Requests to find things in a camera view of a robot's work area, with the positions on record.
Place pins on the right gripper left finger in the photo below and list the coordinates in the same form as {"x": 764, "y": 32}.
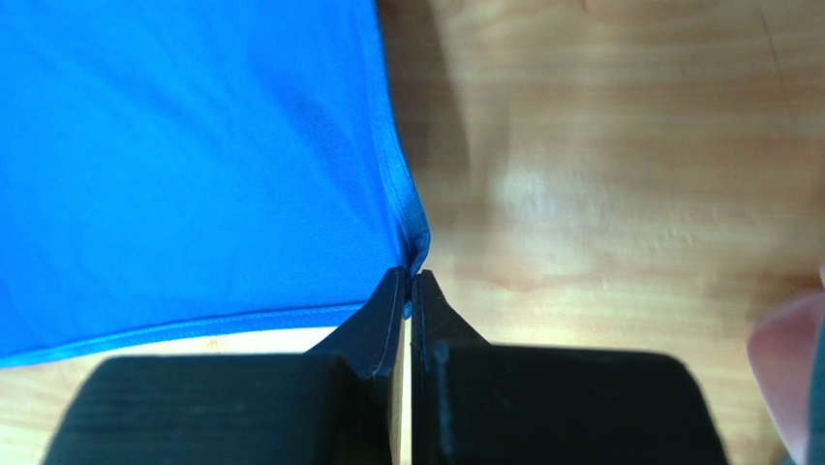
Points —
{"x": 337, "y": 403}

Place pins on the blue cloth napkin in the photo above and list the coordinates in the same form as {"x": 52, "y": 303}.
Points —
{"x": 177, "y": 169}

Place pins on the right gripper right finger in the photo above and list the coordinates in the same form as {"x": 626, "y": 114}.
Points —
{"x": 474, "y": 402}

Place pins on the salmon pink t-shirt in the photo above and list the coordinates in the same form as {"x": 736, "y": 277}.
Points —
{"x": 770, "y": 341}

